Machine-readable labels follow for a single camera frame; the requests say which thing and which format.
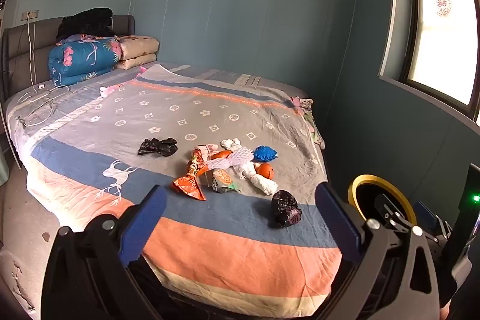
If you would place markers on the pink floral cloth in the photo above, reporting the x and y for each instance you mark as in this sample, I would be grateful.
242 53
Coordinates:
309 113

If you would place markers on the large white tissue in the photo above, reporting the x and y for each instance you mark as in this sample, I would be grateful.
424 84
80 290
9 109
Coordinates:
260 182

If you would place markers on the clear snack packet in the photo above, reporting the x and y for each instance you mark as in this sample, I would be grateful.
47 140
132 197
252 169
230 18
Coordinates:
223 180

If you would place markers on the printed bed sheet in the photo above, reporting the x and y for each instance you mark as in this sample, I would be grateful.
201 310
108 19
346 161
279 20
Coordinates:
225 110

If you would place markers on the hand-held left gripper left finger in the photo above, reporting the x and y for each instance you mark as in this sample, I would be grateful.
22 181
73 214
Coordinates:
144 226

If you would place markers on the folded beige quilt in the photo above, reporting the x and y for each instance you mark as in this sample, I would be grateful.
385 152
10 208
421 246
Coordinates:
135 62

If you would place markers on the black and pink plastic bag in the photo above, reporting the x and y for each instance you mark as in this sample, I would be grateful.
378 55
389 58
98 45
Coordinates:
285 209

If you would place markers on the red window sticker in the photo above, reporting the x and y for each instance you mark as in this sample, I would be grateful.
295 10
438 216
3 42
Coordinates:
443 4

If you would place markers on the small pink wrapper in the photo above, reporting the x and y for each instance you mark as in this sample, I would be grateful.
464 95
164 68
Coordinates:
210 148

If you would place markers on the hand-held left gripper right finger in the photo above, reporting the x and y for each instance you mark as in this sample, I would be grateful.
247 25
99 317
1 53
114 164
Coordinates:
337 222

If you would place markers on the beige pillows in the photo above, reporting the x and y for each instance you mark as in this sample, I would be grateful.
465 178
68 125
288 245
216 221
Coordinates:
138 46

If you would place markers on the folded blue floral quilt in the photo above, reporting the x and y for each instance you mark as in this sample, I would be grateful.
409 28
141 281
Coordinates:
78 59

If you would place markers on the small pink white cloth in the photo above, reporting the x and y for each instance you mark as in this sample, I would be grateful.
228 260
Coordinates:
108 89

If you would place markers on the small white tissue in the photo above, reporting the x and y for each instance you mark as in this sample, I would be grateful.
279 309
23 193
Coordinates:
230 143

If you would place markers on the orange snack wrapper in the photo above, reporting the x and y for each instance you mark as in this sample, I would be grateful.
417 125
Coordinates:
191 182

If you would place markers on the wall socket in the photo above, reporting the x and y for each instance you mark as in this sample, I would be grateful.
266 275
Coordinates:
30 15

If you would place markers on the round orange peel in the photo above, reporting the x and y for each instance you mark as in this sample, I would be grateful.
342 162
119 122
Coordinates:
266 171

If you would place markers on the window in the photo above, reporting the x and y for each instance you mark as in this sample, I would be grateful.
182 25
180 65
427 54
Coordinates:
438 24

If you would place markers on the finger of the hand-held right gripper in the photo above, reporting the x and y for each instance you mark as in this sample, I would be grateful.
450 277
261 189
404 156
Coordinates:
388 209
437 224

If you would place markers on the yellow-rimmed black trash bin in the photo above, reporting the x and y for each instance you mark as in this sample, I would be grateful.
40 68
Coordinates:
365 178

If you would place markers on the blue glove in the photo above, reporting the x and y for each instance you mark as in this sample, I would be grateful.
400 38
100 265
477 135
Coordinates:
265 154

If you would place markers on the grey padded headboard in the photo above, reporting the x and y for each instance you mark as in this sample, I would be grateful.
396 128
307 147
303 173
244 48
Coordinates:
22 50

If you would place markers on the black clothing pile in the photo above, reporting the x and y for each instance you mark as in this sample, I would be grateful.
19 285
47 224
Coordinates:
86 24

